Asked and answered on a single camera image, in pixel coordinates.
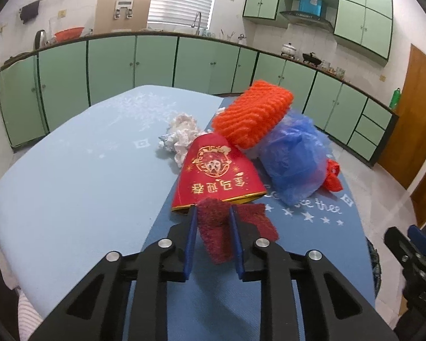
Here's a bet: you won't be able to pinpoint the blue plastic bag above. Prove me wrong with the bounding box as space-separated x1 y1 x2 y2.
257 110 331 207

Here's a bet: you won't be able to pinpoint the light blue tablecloth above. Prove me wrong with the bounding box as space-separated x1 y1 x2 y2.
0 84 242 320

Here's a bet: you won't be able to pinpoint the orange knitted cloth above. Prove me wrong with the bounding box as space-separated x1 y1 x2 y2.
212 80 294 149

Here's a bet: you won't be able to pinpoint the white paper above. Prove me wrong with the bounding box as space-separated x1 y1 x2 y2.
158 113 208 167

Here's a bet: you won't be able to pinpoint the striped cloth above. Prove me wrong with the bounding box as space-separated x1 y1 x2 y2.
17 289 43 341

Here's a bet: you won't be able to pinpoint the green bottle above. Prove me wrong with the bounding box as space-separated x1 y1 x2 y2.
389 88 402 111

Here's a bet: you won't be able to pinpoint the range hood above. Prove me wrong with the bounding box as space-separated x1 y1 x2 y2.
280 10 335 33

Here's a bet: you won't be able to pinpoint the cardboard board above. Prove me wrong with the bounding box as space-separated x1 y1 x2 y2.
93 0 151 34

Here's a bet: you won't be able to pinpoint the red paper envelope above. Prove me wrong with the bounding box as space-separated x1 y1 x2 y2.
170 132 267 214

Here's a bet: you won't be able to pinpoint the green lower kitchen cabinets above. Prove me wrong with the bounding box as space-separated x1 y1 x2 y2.
0 30 400 167

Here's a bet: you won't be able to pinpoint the dark scalloped cloth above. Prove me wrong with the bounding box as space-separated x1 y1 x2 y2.
366 236 381 301

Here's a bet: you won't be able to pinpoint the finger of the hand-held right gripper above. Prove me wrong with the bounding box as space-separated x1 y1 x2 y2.
408 224 426 258
383 226 412 267

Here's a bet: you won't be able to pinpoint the red basin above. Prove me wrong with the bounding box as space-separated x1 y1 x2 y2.
54 26 84 41

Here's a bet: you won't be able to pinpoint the dark towel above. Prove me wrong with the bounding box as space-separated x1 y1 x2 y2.
19 1 39 25

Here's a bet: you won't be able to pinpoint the green upper kitchen cabinets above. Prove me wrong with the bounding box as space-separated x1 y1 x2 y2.
242 0 394 66

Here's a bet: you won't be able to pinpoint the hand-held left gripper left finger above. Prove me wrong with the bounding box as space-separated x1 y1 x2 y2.
28 206 199 341

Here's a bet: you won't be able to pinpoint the dark red scouring pad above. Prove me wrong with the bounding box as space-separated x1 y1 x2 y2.
197 199 279 264

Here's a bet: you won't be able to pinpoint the metal kettle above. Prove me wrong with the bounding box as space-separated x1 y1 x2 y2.
34 29 48 50

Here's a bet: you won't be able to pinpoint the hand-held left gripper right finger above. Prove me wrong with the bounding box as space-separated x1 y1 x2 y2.
228 206 400 341

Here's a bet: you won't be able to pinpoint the red plastic bag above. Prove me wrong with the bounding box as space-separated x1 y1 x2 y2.
321 159 343 192

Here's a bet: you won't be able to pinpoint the green kitchen cabinets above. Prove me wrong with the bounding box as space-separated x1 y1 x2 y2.
242 0 394 66
0 30 400 167

